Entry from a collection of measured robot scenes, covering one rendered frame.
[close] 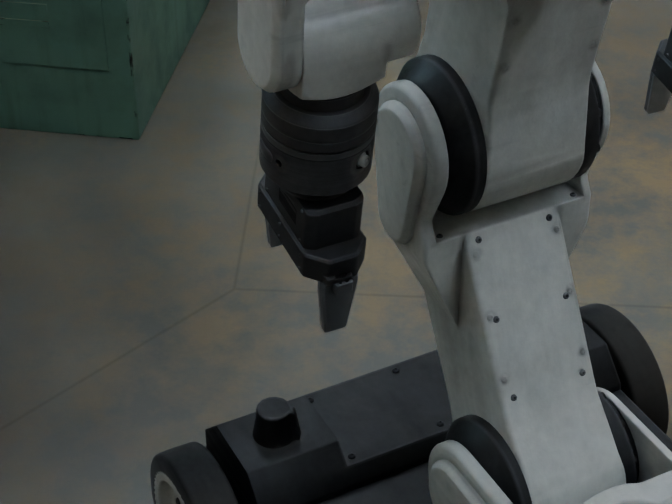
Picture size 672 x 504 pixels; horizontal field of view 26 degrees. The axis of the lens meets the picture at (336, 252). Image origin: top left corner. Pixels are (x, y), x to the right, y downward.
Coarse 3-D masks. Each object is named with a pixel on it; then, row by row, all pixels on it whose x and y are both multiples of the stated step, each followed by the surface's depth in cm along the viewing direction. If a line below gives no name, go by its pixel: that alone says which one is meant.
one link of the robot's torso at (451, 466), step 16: (624, 416) 139; (640, 432) 138; (448, 448) 136; (464, 448) 136; (640, 448) 138; (656, 448) 136; (432, 464) 140; (448, 464) 136; (464, 464) 134; (640, 464) 139; (656, 464) 137; (432, 480) 139; (448, 480) 136; (464, 480) 134; (480, 480) 132; (640, 480) 140; (656, 480) 132; (432, 496) 140; (448, 496) 137; (464, 496) 134; (480, 496) 133; (496, 496) 131; (608, 496) 129; (624, 496) 129; (640, 496) 130; (656, 496) 130
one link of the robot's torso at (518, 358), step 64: (384, 128) 127; (384, 192) 131; (576, 192) 136; (448, 256) 131; (512, 256) 132; (448, 320) 138; (512, 320) 133; (576, 320) 136; (448, 384) 142; (512, 384) 133; (576, 384) 136; (512, 448) 133; (576, 448) 135
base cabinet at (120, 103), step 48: (0, 0) 230; (48, 0) 229; (96, 0) 227; (144, 0) 237; (192, 0) 269; (0, 48) 236; (48, 48) 234; (96, 48) 233; (144, 48) 240; (0, 96) 241; (48, 96) 240; (96, 96) 238; (144, 96) 243
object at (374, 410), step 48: (336, 384) 165; (384, 384) 165; (432, 384) 165; (240, 432) 155; (288, 432) 153; (336, 432) 158; (384, 432) 158; (432, 432) 158; (240, 480) 153; (288, 480) 152; (336, 480) 153; (384, 480) 155
